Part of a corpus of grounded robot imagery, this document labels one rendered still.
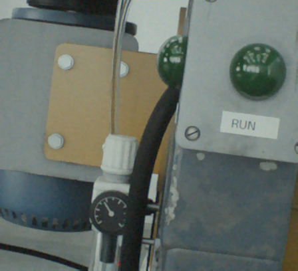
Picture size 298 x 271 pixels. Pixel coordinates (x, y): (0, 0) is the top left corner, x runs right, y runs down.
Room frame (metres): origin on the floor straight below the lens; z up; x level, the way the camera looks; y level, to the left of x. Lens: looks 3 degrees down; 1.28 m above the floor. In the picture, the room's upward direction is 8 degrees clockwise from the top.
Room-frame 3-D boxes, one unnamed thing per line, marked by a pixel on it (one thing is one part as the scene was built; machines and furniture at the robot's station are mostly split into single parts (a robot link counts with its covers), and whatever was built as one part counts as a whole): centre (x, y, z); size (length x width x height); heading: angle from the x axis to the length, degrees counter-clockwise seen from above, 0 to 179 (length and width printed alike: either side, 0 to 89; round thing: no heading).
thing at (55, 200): (0.96, 0.10, 1.21); 0.15 x 0.15 x 0.25
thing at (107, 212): (0.67, 0.02, 1.16); 0.04 x 0.02 x 0.04; 89
